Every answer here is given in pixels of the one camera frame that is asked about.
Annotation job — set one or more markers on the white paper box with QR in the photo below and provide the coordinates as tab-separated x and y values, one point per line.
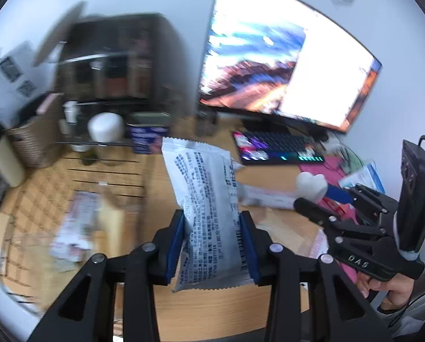
20	83

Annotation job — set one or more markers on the white lidded jar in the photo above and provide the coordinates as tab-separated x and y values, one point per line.
106	127

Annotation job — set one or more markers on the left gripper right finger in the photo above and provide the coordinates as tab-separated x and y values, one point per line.
337	310

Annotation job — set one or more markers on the pink white flat packet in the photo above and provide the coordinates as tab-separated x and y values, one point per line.
261	197

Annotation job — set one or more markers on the cream thermos bottle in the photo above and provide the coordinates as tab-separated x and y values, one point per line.
11	169

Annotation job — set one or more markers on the white blue plastic pouch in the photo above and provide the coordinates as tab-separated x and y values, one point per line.
366	176

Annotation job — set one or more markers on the white mushroom toy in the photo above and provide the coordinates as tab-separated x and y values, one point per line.
312	187

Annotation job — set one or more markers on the bagged sliced bread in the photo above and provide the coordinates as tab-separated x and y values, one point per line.
110	221

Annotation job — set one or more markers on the small black jar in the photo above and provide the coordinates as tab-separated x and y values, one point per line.
206	123

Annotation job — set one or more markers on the white blue snack packet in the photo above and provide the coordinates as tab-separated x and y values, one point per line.
204	183

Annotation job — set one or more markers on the small white pump bottle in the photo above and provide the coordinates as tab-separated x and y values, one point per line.
71	111

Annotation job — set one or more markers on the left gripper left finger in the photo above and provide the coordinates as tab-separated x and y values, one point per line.
84	311

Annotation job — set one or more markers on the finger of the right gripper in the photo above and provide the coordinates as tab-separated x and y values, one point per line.
341	195
313	212

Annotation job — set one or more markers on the woven beige basket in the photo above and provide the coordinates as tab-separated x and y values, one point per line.
37	141

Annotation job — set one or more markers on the black wire basket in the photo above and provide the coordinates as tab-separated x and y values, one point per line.
62	214

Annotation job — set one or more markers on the RGB mechanical keyboard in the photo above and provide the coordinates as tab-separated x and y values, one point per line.
271	148

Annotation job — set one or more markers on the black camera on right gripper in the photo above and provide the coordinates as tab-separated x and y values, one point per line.
410	215

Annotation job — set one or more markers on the pink desk mat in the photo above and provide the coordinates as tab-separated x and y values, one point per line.
332	171

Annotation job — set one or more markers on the white red printed packet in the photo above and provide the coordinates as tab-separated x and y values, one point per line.
73	238

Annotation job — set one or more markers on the right hand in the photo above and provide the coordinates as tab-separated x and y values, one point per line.
398	290

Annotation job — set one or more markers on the curved computer monitor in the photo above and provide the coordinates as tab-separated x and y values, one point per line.
284	58

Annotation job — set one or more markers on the blue luncheon meat tin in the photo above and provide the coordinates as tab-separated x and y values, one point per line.
147	129

